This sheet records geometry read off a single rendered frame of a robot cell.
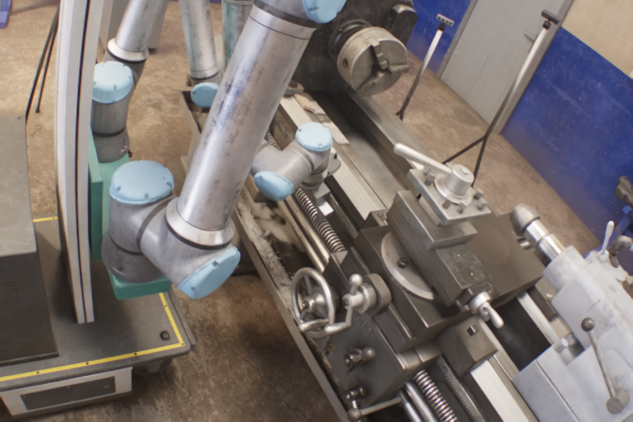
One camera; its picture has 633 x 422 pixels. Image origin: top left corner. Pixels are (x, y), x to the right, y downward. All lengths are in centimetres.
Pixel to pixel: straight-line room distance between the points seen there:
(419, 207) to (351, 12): 90
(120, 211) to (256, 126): 39
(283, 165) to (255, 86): 41
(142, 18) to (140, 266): 74
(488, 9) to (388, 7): 332
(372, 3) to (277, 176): 92
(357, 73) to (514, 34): 338
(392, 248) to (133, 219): 61
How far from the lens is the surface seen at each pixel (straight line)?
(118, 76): 142
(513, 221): 130
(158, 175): 106
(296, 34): 76
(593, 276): 121
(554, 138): 463
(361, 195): 146
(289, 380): 196
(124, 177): 105
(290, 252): 182
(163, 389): 184
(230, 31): 93
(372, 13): 185
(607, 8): 453
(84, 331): 158
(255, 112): 80
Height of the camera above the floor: 168
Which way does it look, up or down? 36 degrees down
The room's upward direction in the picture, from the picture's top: 23 degrees clockwise
